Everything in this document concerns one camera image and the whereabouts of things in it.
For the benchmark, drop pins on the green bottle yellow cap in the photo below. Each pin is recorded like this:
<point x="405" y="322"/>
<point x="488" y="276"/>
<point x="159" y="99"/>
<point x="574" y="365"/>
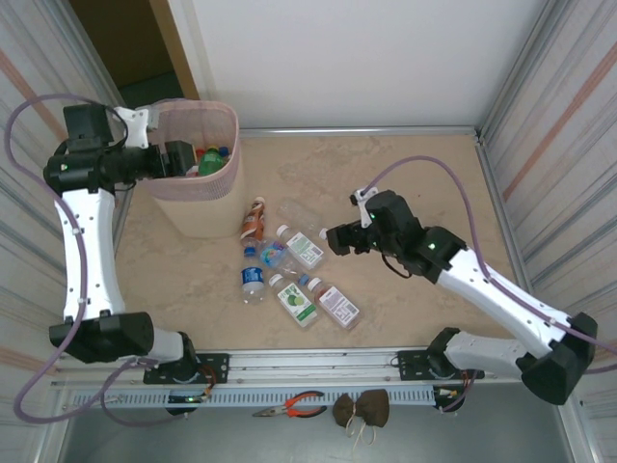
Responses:
<point x="212" y="163"/>

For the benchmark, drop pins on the green white label bottle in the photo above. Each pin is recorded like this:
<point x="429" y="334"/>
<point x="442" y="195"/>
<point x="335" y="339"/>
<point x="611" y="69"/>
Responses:
<point x="303" y="247"/>

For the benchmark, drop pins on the clear unlabelled bottle white cap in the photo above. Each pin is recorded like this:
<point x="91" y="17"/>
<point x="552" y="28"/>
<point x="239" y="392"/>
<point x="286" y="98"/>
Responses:
<point x="301" y="214"/>

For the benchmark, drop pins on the clear Pepsi bottle blue cap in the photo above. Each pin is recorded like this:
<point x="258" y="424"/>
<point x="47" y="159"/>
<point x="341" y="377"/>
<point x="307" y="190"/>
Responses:
<point x="224" y="151"/>

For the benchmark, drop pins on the pink label juice bottle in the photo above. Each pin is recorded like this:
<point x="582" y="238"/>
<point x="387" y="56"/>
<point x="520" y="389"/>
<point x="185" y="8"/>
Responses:
<point x="337" y="305"/>

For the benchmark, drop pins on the beige ribbed waste bin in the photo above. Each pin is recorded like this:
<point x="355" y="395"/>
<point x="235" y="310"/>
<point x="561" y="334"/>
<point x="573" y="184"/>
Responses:
<point x="212" y="217"/>

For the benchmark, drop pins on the clear bottle colourful blue label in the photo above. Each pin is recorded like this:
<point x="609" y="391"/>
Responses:
<point x="272" y="253"/>

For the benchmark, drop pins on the brown coffee drink bottle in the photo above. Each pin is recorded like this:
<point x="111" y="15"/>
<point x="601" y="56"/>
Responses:
<point x="254" y="223"/>

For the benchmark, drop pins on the blue label bottle blue cap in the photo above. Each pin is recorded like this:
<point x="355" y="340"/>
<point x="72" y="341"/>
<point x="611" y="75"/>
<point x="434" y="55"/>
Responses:
<point x="252" y="276"/>

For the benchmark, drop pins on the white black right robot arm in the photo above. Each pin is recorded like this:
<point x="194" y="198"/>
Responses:
<point x="501" y="299"/>

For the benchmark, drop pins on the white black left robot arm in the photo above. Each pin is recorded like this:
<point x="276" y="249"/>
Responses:
<point x="91" y="255"/>

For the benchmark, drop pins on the pink waste bin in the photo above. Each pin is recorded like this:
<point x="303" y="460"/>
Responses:
<point x="193" y="190"/>

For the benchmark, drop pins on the lime picture label bottle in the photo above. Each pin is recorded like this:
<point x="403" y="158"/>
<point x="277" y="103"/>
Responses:
<point x="295" y="300"/>

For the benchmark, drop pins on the black right controller box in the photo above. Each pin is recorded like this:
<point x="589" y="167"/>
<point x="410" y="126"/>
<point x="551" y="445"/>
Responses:
<point x="450" y="398"/>

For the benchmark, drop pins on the black controller box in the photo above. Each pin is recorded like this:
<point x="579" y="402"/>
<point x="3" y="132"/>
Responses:
<point x="450" y="398"/>
<point x="185" y="402"/>

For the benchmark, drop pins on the black left controller box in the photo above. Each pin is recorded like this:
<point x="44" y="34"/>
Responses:
<point x="185" y="402"/>

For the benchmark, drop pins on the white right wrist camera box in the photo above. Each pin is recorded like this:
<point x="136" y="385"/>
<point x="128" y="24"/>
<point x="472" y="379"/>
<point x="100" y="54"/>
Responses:
<point x="361" y="200"/>

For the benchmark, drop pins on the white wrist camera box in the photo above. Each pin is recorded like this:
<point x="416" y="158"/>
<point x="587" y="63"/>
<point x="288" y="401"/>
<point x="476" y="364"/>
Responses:
<point x="132" y="123"/>
<point x="361" y="200"/>

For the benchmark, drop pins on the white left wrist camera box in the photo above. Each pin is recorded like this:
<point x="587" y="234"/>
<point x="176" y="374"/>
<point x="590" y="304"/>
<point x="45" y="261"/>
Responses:
<point x="132" y="123"/>

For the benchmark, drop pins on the aluminium table edge rail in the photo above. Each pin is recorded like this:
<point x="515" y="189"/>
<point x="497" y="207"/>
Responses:
<point x="361" y="131"/>

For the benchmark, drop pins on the wooden door frame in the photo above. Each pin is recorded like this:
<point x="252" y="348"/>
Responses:
<point x="171" y="34"/>

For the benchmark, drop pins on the aluminium mounting rail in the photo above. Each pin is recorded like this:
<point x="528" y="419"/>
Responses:
<point x="313" y="366"/>

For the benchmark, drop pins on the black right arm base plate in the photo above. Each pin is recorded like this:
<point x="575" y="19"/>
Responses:
<point x="410" y="362"/>

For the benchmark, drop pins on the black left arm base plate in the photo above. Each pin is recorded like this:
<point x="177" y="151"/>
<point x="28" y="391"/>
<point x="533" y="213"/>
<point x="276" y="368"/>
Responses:
<point x="214" y="366"/>

